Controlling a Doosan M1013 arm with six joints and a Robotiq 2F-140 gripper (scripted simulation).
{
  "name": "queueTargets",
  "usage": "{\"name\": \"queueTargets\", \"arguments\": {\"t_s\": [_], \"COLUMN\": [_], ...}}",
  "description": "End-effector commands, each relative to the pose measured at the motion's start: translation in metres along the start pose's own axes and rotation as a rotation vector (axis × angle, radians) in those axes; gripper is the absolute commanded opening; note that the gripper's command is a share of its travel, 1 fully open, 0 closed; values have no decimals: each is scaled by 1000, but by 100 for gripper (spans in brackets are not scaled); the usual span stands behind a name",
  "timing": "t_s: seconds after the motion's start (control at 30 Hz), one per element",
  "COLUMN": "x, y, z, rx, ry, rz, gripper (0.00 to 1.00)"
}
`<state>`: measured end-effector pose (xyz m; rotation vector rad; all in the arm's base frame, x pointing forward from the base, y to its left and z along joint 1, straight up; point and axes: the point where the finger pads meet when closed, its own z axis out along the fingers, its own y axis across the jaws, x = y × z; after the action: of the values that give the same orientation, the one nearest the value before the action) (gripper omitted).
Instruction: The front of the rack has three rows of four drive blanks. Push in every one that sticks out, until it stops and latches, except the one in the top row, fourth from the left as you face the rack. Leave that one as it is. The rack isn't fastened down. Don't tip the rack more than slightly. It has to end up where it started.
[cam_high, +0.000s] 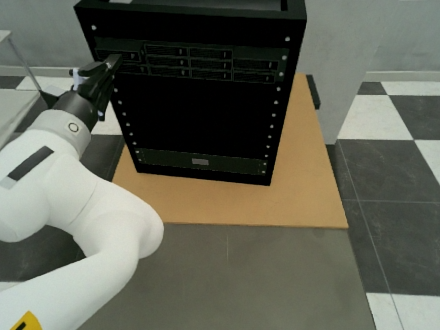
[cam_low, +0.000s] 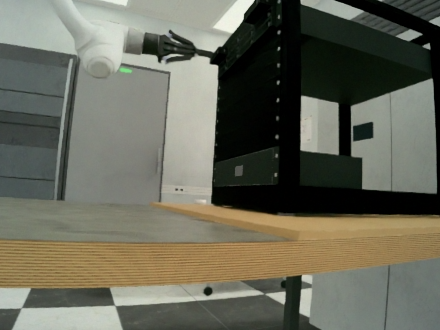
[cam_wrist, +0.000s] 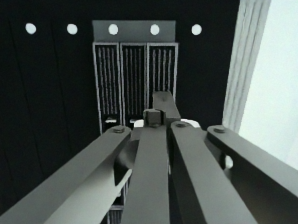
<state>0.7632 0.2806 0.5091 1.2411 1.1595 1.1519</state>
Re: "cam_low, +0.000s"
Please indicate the tan flat board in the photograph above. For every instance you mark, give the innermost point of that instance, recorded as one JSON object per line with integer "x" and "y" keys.
{"x": 303, "y": 227}

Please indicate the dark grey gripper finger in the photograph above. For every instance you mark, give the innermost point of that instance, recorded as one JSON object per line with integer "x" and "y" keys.
{"x": 186, "y": 44}
{"x": 187, "y": 54}

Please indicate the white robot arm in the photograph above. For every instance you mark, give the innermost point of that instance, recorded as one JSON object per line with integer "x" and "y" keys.
{"x": 101, "y": 51}

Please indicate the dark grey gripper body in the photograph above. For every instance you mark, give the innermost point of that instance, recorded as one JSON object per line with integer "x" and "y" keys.
{"x": 154, "y": 45}

